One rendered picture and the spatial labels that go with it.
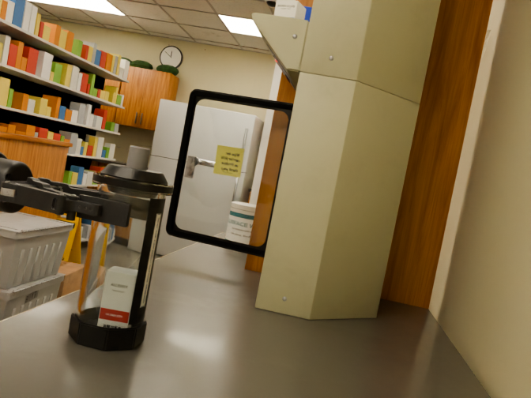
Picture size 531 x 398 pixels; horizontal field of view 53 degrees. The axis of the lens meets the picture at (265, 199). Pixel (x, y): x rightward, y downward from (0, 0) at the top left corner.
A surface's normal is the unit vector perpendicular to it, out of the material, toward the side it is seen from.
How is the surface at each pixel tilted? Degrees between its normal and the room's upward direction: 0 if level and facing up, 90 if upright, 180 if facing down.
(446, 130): 90
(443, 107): 90
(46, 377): 0
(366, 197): 90
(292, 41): 90
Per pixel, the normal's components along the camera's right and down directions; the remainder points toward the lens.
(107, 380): 0.18, -0.98
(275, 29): -0.14, 0.03
